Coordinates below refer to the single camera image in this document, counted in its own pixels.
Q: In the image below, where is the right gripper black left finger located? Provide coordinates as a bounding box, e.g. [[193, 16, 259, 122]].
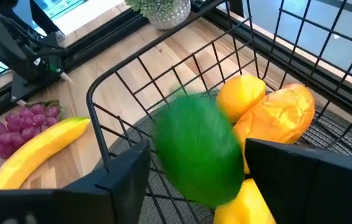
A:
[[0, 138, 152, 224]]

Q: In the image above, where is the yellow lemon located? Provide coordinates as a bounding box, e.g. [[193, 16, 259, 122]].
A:
[[215, 74, 267, 124]]

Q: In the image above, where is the pink grapes bunch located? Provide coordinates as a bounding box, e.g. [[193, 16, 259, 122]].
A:
[[0, 100, 62, 160]]

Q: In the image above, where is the black wire basket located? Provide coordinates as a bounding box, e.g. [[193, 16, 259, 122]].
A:
[[86, 0, 352, 224]]

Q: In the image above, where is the green plant in white pot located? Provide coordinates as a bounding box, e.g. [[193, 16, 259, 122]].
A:
[[124, 0, 192, 31]]

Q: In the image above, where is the yellow banana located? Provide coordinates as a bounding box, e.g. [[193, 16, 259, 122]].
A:
[[0, 116, 91, 190]]

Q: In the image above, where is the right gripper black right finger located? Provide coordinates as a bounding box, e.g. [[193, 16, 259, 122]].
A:
[[244, 138, 352, 224]]

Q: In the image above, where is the orange crinkled fruit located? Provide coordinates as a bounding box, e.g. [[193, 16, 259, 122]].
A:
[[233, 83, 316, 175]]

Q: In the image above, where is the yellow bell pepper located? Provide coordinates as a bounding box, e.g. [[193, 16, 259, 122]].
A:
[[213, 178, 277, 224]]

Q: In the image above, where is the round grey woven placemat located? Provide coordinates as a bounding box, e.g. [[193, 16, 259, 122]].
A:
[[95, 90, 352, 224]]

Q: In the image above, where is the green avocado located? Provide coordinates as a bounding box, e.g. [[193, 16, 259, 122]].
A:
[[154, 90, 245, 208]]

